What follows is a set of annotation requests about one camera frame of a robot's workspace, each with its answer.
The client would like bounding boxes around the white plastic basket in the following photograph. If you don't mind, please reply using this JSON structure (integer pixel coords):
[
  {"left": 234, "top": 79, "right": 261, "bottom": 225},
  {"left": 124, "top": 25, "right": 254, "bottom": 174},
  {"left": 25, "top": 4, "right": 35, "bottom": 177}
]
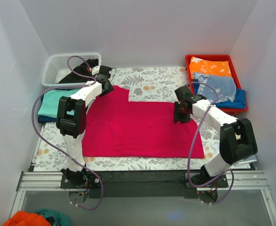
[{"left": 41, "top": 53, "right": 102, "bottom": 88}]

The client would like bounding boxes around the aluminium frame rail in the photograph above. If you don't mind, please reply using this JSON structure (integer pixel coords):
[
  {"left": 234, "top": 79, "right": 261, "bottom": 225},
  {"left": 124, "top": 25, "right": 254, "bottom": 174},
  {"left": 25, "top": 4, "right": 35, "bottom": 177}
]
[{"left": 16, "top": 171, "right": 65, "bottom": 191}]

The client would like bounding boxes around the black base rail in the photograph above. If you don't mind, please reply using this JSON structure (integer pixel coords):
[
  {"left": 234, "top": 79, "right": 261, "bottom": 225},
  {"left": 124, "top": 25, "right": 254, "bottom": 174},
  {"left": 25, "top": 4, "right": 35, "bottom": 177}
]
[{"left": 59, "top": 169, "right": 229, "bottom": 200}]

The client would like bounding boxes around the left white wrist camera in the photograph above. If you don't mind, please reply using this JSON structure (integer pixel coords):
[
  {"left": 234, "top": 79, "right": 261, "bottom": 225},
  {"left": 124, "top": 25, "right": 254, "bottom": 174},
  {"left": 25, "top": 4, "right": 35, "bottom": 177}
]
[{"left": 87, "top": 66, "right": 100, "bottom": 76}]

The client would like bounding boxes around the folded dark blue shirt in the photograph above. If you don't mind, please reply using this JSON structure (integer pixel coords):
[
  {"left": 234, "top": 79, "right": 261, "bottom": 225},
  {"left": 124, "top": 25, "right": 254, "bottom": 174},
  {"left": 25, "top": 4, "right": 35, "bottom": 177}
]
[{"left": 38, "top": 92, "right": 59, "bottom": 123}]

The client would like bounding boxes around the folded teal shirt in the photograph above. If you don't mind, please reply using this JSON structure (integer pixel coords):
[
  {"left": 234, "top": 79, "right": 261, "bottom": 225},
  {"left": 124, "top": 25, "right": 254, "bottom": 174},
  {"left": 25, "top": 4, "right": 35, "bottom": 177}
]
[{"left": 38, "top": 89, "right": 79, "bottom": 118}]

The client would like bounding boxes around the teal cloth bottom corner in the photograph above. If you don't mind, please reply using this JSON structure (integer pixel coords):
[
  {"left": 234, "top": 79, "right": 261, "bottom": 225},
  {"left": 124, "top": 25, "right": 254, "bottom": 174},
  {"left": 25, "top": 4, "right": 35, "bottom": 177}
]
[{"left": 34, "top": 209, "right": 72, "bottom": 226}]

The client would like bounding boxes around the red plastic bin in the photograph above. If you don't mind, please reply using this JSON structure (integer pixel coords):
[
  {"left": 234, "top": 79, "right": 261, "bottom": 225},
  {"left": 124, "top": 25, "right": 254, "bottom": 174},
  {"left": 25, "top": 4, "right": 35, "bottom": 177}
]
[{"left": 185, "top": 54, "right": 249, "bottom": 115}]

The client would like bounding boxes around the magenta t shirt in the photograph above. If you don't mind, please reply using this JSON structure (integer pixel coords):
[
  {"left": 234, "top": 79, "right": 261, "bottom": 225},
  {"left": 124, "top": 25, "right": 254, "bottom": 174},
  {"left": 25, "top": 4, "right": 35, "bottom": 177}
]
[{"left": 82, "top": 86, "right": 197, "bottom": 158}]

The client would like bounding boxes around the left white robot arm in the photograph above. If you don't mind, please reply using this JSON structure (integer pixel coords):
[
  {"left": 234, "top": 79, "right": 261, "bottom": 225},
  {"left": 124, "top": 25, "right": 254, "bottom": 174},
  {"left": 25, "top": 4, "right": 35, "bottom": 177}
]
[{"left": 56, "top": 65, "right": 114, "bottom": 188}]

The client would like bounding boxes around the orange cloth bottom corner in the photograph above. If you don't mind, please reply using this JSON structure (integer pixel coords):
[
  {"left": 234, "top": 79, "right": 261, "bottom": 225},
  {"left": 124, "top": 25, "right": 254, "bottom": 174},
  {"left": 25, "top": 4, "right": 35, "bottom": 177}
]
[{"left": 3, "top": 211, "right": 51, "bottom": 226}]

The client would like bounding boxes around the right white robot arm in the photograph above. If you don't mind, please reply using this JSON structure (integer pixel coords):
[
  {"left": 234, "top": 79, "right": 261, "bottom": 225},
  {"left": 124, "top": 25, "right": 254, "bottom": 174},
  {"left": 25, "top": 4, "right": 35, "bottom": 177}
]
[{"left": 174, "top": 85, "right": 258, "bottom": 187}]

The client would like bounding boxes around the floral table mat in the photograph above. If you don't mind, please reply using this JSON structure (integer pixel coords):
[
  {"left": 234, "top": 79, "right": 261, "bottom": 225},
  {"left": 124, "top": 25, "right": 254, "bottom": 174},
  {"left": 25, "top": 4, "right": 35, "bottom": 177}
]
[{"left": 32, "top": 67, "right": 219, "bottom": 172}]

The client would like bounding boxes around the black garment in basket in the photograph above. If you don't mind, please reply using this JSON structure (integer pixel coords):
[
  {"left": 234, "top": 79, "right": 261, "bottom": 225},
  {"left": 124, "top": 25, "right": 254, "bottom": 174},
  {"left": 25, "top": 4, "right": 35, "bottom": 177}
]
[{"left": 58, "top": 63, "right": 91, "bottom": 84}]

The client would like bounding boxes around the light blue patterned shirt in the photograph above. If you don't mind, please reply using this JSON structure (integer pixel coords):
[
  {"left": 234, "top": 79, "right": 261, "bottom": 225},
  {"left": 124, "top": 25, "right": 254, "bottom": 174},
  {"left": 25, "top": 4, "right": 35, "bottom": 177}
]
[{"left": 193, "top": 72, "right": 236, "bottom": 103}]

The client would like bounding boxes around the folded colourful patterned shirt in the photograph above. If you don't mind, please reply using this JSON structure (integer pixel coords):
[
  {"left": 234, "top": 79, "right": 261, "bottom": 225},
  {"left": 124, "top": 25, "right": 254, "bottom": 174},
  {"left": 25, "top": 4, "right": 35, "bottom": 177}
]
[{"left": 238, "top": 155, "right": 257, "bottom": 164}]

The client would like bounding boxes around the orange patterned shirt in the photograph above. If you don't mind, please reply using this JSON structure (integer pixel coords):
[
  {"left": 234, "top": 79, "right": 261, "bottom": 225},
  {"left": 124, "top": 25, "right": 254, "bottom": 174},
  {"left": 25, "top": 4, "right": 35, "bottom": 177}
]
[{"left": 189, "top": 56, "right": 232, "bottom": 79}]

